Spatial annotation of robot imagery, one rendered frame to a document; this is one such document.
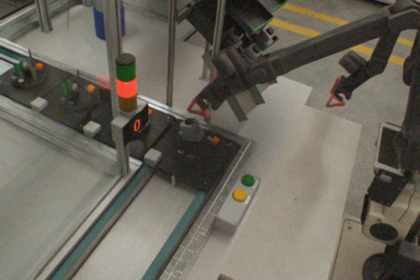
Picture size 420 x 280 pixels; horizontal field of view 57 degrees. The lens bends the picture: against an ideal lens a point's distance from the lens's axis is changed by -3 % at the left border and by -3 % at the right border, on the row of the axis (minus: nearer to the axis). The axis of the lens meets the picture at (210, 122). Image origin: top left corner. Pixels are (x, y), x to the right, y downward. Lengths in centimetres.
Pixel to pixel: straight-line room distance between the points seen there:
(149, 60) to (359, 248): 139
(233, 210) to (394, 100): 261
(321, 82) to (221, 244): 245
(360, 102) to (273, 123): 186
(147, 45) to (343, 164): 111
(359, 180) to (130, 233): 191
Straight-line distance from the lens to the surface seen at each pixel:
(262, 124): 167
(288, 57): 104
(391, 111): 353
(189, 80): 184
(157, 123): 146
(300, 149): 162
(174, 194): 132
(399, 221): 162
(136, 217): 127
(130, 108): 106
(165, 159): 134
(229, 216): 123
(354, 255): 212
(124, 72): 99
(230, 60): 107
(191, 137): 129
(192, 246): 117
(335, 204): 149
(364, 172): 290
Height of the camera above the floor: 198
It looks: 43 degrees down
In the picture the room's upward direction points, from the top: 8 degrees clockwise
